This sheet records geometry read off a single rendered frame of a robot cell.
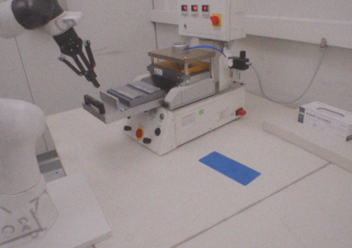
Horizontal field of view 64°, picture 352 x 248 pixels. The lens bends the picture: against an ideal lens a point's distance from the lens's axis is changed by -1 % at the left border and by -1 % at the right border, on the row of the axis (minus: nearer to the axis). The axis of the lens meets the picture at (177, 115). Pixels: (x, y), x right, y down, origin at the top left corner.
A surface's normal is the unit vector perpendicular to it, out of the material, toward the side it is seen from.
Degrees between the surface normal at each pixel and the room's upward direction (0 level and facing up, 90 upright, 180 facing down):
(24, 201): 88
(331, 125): 90
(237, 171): 0
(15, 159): 108
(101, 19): 90
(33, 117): 69
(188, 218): 0
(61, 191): 1
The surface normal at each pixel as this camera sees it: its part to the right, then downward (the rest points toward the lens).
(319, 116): -0.88, 0.19
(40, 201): 0.97, -0.13
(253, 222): -0.06, -0.91
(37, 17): 0.68, 0.47
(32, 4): 0.61, -0.04
